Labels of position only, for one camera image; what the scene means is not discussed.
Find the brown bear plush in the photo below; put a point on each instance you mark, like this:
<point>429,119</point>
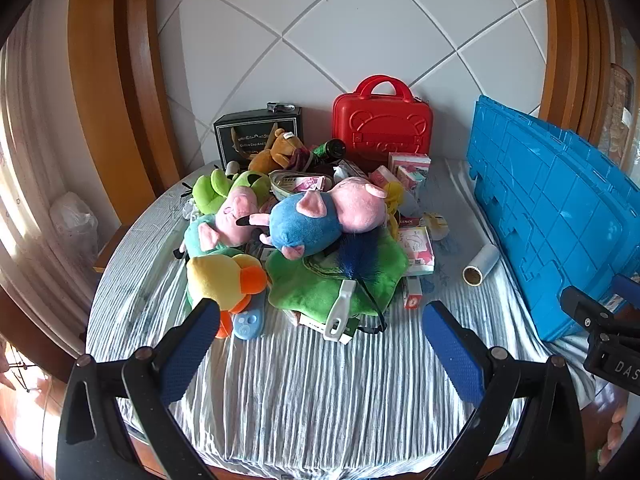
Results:
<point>272,157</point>

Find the blue feather duster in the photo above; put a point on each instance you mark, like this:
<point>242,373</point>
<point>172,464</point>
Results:
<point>357,255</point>

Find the small teal pink tissue pack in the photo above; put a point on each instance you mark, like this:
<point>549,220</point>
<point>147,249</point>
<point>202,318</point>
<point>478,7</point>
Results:
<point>411,180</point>

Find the clear tape roll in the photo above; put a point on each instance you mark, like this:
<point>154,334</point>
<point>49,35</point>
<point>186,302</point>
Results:
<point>285,191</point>

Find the person's right hand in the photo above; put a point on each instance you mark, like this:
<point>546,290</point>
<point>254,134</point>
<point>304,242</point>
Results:
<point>614,446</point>

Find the light blue plastic device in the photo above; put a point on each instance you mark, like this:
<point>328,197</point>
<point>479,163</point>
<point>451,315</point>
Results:
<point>248,321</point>

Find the white plastic clip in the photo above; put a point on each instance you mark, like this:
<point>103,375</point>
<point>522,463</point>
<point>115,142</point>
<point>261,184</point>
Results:
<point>340,306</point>

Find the small white cardboard box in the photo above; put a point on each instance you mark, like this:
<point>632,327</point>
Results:
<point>413,294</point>

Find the pink floral tissue pack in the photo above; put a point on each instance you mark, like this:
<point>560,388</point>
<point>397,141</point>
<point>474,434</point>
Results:
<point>385,177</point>

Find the pig plush blue body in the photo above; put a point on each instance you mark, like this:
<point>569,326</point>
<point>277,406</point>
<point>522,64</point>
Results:
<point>300,230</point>

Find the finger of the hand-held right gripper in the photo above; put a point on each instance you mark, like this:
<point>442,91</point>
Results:
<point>590,310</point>
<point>627,287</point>

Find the black gift box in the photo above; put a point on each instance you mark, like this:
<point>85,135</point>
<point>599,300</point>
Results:
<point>250,132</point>

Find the dark maroon cloth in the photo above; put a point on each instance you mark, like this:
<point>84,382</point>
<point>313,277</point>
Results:
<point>301,160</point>

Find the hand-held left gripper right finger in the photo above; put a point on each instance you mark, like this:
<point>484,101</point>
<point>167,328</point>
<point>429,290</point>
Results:
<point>454,356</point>

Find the clear plastic bag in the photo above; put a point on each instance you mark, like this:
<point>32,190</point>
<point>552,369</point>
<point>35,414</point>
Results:
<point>75,225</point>

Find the sheer white curtain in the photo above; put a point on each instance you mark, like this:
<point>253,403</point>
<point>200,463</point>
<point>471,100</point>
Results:
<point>30,160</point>

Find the yellow duck plush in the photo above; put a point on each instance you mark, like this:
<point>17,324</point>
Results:
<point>220,280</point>

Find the dark glass bottle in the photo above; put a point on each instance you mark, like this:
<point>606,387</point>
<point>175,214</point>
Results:
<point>330,150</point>

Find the pig plush with glasses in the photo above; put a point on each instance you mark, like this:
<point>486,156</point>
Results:
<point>232,215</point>

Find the green plush cushion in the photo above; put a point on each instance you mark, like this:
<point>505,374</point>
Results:
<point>310,285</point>

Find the white blue tissue packet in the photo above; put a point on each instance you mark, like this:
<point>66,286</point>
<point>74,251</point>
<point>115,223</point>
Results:
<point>350,169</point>

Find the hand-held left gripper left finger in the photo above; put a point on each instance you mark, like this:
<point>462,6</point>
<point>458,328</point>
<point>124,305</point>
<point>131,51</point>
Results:
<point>186,356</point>

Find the yellow wet wipe pack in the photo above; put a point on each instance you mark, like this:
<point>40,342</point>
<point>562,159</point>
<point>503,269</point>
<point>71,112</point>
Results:
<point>436,225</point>

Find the pastel tissue pack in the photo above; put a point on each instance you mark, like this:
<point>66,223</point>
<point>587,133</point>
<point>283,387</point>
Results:
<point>417,249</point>

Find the dark green box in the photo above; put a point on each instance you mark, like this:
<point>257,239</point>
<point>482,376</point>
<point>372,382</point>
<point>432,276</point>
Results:
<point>350,334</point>

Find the lint roller roll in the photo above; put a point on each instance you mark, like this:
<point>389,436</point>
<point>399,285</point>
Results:
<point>482,265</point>

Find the red hard carry case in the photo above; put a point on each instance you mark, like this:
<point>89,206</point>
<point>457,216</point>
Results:
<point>380,120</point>

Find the green frog plush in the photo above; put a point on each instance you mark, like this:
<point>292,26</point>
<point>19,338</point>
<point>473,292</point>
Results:
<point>210,192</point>

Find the blue plastic crate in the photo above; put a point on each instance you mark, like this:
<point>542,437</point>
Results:
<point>550,200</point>

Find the curved wooden frame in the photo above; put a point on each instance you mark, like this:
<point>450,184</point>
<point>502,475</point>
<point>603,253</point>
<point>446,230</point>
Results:
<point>570,35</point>
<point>115,85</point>

